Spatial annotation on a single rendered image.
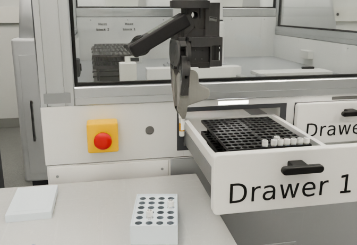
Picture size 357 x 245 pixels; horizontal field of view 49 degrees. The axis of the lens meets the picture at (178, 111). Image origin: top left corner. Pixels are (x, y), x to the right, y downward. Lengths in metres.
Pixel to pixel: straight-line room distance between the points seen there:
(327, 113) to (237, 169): 0.48
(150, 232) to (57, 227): 0.19
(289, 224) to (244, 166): 0.55
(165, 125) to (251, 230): 0.40
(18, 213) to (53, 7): 0.44
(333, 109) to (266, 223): 0.37
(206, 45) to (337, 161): 0.31
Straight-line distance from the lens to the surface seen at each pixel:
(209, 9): 0.72
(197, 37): 0.70
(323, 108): 1.10
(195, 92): 0.72
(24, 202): 0.90
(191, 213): 0.83
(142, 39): 0.69
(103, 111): 0.96
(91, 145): 0.94
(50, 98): 0.96
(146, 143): 0.99
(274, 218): 1.18
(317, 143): 0.88
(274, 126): 0.96
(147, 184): 0.96
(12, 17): 4.18
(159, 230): 0.72
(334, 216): 1.27
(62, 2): 0.94
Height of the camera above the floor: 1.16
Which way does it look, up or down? 14 degrees down
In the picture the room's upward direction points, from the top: straight up
